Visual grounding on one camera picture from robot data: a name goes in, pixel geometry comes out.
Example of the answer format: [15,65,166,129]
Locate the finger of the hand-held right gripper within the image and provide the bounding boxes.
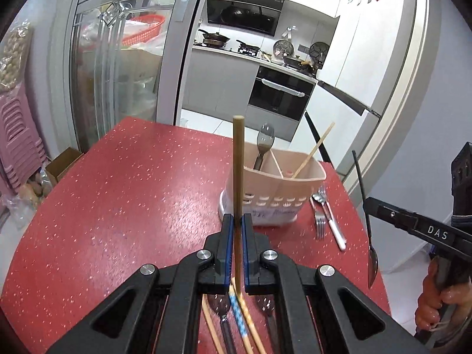
[363,197,472,260]

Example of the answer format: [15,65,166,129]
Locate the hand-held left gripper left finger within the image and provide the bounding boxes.
[46,214,237,354]

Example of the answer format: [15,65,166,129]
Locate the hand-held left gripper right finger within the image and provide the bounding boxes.
[241,215,430,354]

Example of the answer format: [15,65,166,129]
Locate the beige cutlery holder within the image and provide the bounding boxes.
[217,143,327,228]

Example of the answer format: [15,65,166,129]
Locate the orange patterned chopstick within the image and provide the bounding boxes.
[230,278,267,354]

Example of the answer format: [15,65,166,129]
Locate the brown wooden chopstick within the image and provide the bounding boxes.
[201,295,226,354]
[232,116,245,296]

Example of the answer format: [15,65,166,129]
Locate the person's right hand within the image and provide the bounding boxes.
[414,261,462,333]

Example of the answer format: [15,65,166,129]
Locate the silver metal fork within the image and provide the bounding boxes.
[310,195,328,240]
[317,185,331,214]

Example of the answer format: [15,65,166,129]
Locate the light wooden chopstick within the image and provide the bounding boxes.
[291,121,336,180]

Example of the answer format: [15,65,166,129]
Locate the black chair back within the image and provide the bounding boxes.
[304,110,333,163]

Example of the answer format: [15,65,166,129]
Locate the white refrigerator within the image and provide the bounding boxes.
[316,0,420,179]

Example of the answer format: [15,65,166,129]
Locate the black built-in oven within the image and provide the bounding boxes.
[247,65,317,122]

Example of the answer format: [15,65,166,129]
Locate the open cardboard box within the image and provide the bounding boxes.
[45,147,84,186]

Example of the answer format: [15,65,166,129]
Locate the round metal lid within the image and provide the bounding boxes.
[273,39,295,58]
[309,42,330,62]

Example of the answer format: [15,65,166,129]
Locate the wok with food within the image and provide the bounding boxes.
[283,55,318,71]

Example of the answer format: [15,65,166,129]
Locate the bag of potatoes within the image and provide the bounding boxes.
[18,169,53,208]

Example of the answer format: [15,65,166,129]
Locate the glass sliding door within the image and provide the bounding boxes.
[62,0,215,153]

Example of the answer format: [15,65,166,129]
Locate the black frying pan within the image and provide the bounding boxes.
[198,28,231,48]

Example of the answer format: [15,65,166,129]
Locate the stack of pink plastic stools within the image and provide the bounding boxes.
[0,81,49,197]

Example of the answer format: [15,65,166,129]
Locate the red plastic basket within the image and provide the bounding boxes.
[123,15,167,47]

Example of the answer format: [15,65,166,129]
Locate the black range hood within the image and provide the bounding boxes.
[205,0,285,38]

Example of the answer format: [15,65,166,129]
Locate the clear bag of nuts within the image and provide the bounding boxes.
[0,21,35,90]

